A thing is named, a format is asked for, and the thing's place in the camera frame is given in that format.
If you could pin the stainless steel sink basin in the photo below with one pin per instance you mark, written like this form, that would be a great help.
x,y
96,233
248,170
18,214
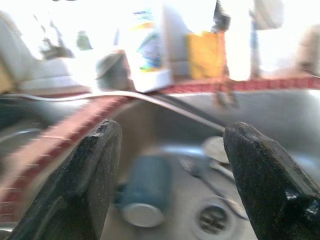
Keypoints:
x,y
25,117
162,125

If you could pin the yellow sponge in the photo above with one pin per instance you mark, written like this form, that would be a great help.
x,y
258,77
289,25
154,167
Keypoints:
x,y
205,55

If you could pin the steel fork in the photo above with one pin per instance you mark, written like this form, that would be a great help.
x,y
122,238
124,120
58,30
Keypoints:
x,y
197,170

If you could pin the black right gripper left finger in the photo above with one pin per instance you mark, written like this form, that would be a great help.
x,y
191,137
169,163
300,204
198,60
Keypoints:
x,y
82,180

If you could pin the teal mug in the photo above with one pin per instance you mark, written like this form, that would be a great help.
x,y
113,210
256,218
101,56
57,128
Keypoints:
x,y
147,180

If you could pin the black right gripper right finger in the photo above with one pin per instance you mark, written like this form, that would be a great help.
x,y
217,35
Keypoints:
x,y
270,185

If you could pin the white detergent bottle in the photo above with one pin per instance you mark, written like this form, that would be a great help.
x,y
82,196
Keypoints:
x,y
150,50

